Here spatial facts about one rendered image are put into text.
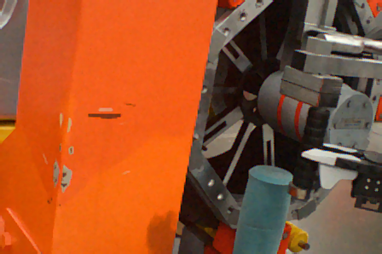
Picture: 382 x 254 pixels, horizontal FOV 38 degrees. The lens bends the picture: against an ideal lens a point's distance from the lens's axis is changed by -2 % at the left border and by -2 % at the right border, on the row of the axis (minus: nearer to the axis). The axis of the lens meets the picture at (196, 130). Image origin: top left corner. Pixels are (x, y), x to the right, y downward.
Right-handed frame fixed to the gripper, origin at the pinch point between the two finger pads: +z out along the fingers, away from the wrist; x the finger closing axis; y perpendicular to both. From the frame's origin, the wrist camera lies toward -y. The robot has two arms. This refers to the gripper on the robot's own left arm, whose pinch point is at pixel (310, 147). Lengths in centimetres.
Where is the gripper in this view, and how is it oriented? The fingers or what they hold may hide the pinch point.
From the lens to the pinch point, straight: 93.7
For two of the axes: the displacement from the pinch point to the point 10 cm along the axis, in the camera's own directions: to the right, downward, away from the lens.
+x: 1.8, -2.1, 9.6
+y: -1.7, 9.5, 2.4
